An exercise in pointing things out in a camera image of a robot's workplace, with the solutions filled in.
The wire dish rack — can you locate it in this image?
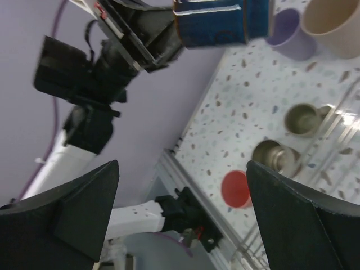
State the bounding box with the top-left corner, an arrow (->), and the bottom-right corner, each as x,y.
241,80 -> 359,269

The red plastic cup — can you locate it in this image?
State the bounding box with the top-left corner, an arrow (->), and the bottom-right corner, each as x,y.
220,170 -> 253,209

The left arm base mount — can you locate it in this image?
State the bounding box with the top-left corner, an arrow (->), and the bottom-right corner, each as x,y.
155,187 -> 223,253

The dark blue mug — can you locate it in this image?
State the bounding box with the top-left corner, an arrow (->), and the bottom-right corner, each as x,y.
173,0 -> 275,48

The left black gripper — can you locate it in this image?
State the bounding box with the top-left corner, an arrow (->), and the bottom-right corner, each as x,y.
92,1 -> 183,73

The aluminium rail frame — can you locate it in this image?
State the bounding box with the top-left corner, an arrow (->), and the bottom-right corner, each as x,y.
155,149 -> 258,269

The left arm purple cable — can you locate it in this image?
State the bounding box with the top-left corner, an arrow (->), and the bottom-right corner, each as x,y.
16,0 -> 71,200

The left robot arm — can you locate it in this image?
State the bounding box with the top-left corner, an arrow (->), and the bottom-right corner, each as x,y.
1,1 -> 186,248

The tall beige plastic cup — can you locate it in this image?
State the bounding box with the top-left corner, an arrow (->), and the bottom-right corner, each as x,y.
301,0 -> 359,59

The small grey-green mug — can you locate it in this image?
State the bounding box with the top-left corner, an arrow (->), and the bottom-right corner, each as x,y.
283,103 -> 331,138

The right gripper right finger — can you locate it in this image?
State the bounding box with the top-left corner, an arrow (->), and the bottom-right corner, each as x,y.
246,161 -> 359,269

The purple plastic cup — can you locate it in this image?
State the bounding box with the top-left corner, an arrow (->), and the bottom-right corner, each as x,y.
265,8 -> 317,61

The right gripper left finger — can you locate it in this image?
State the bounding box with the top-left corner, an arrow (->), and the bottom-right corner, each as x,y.
1,160 -> 119,269

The steel cup with handle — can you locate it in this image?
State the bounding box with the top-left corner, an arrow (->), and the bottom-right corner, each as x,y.
251,139 -> 302,178

